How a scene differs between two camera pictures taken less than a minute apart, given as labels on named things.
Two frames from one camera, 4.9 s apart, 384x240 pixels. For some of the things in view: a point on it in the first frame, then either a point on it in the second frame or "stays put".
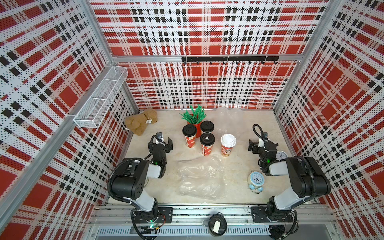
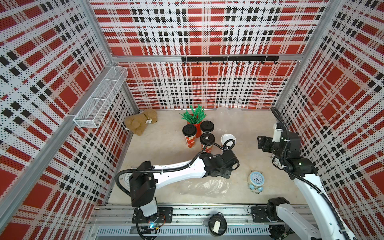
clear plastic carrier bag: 207,181 stays put
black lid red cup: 207,140 stays put
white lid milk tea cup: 228,141 stays put
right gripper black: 254,147 → 264,142
